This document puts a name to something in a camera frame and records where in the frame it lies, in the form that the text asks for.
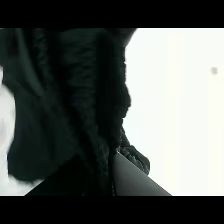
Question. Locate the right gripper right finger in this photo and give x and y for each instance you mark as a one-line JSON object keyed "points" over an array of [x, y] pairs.
{"points": [[133, 180]]}

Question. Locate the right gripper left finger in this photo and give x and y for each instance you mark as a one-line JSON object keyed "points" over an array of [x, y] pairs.
{"points": [[63, 183]]}

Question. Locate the black garment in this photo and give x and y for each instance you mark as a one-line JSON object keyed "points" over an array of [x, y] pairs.
{"points": [[66, 100]]}

